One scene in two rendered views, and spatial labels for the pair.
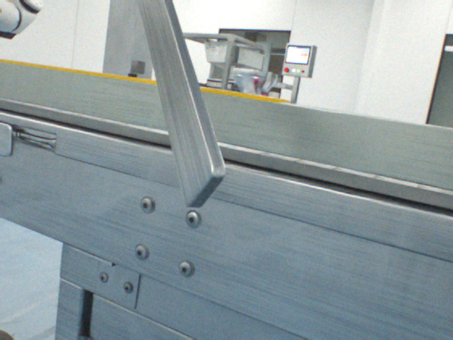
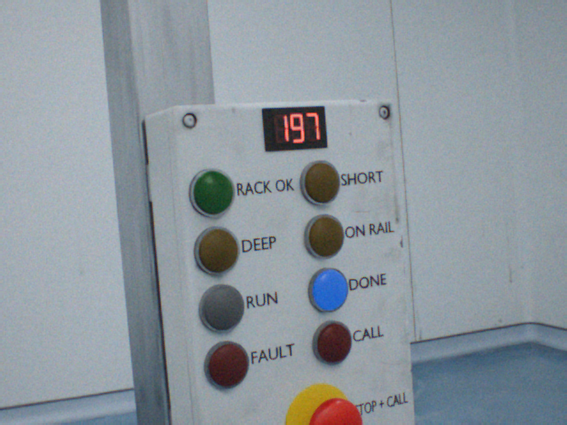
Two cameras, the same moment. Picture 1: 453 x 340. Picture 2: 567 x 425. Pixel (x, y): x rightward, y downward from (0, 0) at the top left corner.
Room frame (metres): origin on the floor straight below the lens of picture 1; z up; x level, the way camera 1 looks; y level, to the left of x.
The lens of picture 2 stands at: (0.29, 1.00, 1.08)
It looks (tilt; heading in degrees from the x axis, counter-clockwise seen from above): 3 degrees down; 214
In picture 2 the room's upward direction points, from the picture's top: 5 degrees counter-clockwise
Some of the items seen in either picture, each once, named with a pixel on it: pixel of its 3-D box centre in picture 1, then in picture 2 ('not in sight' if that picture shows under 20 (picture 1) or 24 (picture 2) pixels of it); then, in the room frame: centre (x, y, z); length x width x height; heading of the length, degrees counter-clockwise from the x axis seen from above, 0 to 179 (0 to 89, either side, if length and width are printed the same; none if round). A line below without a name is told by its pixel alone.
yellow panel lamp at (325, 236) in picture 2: not in sight; (325, 236); (-0.19, 0.72, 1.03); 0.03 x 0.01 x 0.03; 154
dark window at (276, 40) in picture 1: (247, 65); not in sight; (6.55, -0.12, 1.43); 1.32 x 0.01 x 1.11; 54
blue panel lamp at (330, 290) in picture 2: not in sight; (330, 289); (-0.19, 0.72, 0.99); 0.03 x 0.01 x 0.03; 154
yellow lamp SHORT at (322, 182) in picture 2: not in sight; (322, 182); (-0.19, 0.72, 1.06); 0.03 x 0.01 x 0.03; 154
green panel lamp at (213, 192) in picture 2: not in sight; (213, 192); (-0.11, 0.68, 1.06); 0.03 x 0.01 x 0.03; 154
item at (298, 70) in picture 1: (294, 85); not in sight; (3.32, -0.45, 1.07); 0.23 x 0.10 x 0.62; 54
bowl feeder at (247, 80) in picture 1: (258, 95); not in sight; (3.40, -0.19, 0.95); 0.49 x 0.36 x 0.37; 54
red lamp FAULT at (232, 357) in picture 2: not in sight; (228, 365); (-0.11, 0.68, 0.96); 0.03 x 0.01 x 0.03; 154
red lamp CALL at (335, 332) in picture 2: not in sight; (334, 343); (-0.19, 0.72, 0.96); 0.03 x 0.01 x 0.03; 154
